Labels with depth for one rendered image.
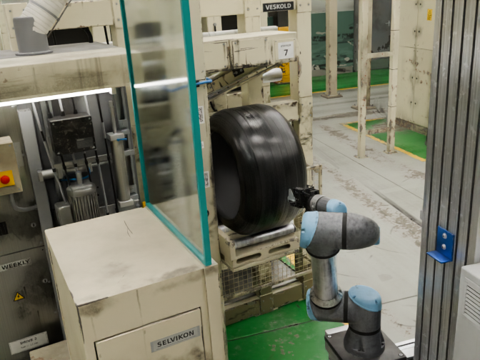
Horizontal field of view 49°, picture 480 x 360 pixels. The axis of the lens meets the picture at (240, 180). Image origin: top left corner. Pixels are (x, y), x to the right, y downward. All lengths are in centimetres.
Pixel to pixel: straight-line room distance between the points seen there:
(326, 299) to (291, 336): 146
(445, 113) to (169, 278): 91
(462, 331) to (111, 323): 99
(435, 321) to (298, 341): 155
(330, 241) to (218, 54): 122
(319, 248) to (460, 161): 48
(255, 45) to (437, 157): 124
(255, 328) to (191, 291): 194
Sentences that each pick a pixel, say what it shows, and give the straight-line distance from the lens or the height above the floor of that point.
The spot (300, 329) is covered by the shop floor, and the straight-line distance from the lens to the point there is 343.
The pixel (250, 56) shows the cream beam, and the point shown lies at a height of 169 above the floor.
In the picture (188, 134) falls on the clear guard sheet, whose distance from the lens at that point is 143.
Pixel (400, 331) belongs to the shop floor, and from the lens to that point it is 347.
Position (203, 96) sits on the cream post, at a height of 158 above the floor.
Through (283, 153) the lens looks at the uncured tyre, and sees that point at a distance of 228.
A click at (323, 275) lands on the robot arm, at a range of 182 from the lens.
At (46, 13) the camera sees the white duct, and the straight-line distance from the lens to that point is 234.
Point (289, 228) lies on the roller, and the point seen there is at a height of 91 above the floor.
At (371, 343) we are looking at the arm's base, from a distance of 205.
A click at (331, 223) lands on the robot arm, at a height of 131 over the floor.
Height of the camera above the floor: 200
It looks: 20 degrees down
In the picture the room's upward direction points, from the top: 4 degrees counter-clockwise
